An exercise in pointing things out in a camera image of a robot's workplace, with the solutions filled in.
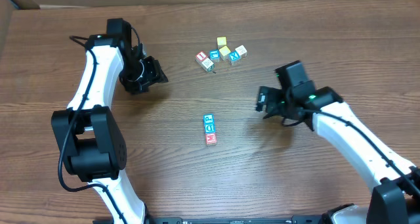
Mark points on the white spiral block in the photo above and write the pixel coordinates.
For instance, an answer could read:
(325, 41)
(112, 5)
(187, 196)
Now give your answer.
(210, 139)

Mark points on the white patterned block right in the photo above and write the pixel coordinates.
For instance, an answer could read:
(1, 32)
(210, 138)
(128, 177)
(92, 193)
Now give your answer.
(242, 51)

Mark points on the red I block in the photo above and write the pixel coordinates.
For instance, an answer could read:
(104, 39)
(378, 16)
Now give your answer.
(200, 57)

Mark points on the yellow block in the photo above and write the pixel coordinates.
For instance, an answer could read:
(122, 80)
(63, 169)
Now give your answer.
(208, 119)
(224, 53)
(221, 42)

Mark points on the blue X block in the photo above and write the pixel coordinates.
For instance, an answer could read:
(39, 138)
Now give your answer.
(234, 58)

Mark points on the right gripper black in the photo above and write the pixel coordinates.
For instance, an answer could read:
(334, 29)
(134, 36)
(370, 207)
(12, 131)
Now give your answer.
(271, 105)

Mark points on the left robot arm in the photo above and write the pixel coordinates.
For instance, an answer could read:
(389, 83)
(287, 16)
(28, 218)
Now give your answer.
(93, 152)

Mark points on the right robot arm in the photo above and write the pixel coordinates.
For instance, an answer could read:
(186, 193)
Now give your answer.
(393, 181)

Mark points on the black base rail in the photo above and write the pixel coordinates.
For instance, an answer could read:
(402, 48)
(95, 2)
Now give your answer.
(296, 219)

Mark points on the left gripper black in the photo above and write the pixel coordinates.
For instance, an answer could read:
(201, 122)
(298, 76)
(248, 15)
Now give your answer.
(155, 70)

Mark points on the blue L block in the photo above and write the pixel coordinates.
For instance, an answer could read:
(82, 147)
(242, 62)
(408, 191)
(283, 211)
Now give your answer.
(214, 55)

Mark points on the red circle block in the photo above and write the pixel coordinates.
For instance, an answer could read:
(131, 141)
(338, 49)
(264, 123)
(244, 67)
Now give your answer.
(209, 128)

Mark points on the white green-sided block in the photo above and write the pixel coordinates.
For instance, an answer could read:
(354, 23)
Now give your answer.
(207, 64)

